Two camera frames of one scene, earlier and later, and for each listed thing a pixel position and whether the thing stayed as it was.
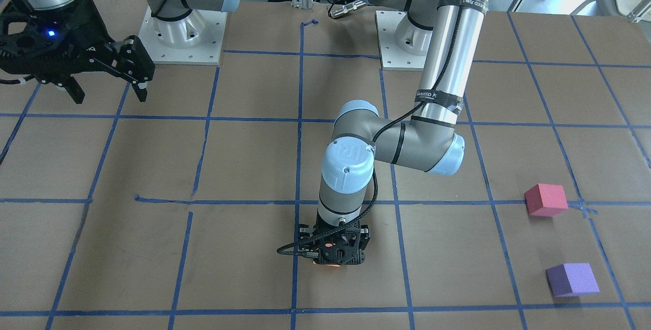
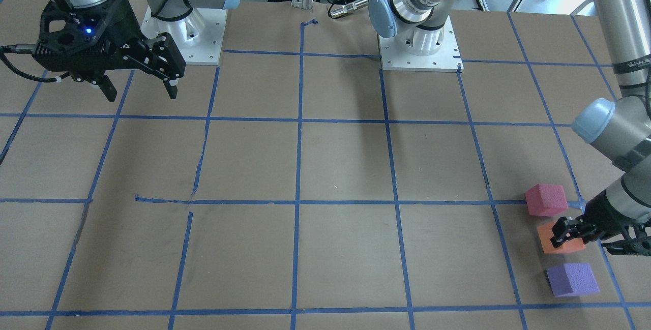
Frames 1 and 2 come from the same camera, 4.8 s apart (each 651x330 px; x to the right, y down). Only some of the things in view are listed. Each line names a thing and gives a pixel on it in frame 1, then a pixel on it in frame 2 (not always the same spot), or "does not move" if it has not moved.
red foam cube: (545, 200) does not move
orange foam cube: (329, 245) → (545, 234)
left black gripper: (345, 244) → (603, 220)
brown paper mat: (172, 213) does not move
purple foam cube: (572, 279) does not move
